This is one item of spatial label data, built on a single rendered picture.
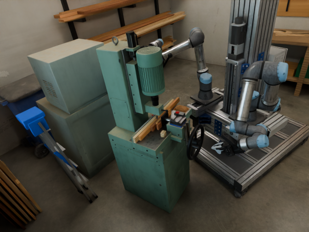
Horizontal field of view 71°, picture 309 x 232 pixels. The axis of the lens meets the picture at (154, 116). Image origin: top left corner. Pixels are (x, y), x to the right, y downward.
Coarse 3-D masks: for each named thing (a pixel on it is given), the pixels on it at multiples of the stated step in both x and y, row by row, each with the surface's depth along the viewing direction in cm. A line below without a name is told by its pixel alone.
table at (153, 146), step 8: (176, 104) 198; (160, 128) 172; (152, 136) 165; (160, 136) 164; (168, 136) 164; (176, 136) 166; (184, 136) 166; (136, 144) 161; (144, 144) 159; (152, 144) 158; (160, 144) 157; (152, 152) 155
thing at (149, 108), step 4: (148, 104) 171; (160, 104) 169; (148, 108) 172; (152, 108) 169; (156, 108) 166; (160, 108) 168; (148, 112) 174; (152, 112) 171; (156, 112) 169; (160, 112) 169
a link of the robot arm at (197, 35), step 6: (198, 30) 189; (192, 36) 186; (198, 36) 185; (204, 36) 190; (186, 42) 188; (192, 42) 186; (198, 42) 187; (174, 48) 191; (180, 48) 190; (186, 48) 190; (162, 54) 194; (174, 54) 193; (162, 60) 195
